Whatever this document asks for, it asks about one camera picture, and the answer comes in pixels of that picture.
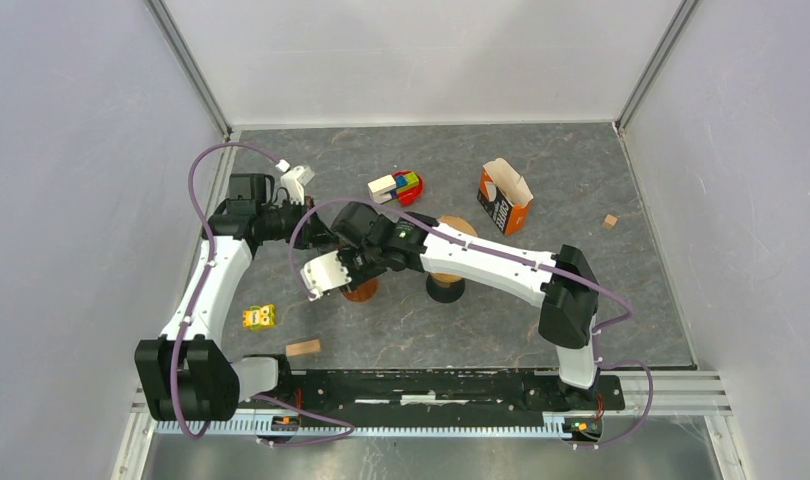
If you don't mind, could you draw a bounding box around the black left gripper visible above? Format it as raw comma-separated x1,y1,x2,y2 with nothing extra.
257,196,337,251

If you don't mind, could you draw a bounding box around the orange filter box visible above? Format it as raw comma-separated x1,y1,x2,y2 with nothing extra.
477,158,533,236

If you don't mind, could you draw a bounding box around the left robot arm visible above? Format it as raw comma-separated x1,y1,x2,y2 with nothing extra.
134,166,336,423

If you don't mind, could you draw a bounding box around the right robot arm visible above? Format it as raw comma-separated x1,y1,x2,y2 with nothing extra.
301,202,599,408

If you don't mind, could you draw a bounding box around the amber glass flask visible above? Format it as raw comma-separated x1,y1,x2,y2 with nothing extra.
342,278,378,303

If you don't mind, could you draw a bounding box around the white toy block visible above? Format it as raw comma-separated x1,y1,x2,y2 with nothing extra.
367,175,397,204

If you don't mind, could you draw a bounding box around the red toy block base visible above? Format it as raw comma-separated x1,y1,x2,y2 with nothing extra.
393,170,424,207

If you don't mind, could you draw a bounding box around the lime green toy brick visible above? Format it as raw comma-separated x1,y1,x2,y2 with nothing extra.
401,171,420,191

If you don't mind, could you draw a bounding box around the yellow toy block figure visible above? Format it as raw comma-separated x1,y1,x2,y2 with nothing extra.
242,304,276,331

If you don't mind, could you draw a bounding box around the small wooden plank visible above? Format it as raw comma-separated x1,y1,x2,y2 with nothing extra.
285,339,322,357

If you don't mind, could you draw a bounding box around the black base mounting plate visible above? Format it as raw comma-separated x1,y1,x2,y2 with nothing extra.
270,368,626,429

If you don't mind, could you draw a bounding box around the small wooden cube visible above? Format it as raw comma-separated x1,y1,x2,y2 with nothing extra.
602,214,619,230

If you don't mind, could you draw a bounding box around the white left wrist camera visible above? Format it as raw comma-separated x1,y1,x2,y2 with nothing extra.
276,159,315,205

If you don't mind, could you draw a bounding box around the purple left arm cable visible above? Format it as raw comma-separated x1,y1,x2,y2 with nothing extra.
169,143,357,449

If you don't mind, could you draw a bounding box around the grey slotted cable duct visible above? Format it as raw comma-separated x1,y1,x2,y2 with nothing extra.
154,411,605,439

